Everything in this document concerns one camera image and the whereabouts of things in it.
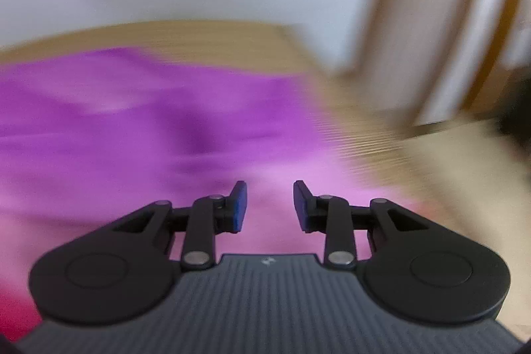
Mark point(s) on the pink purple gradient fleece cloth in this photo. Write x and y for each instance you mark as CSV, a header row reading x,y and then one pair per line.
x,y
145,130

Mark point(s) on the wooden door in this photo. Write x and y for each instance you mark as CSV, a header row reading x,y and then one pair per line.
x,y
415,5

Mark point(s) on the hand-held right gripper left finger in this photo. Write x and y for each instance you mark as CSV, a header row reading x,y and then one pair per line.
x,y
238,209

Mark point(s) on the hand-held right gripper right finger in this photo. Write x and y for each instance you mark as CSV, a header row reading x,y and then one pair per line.
x,y
299,204

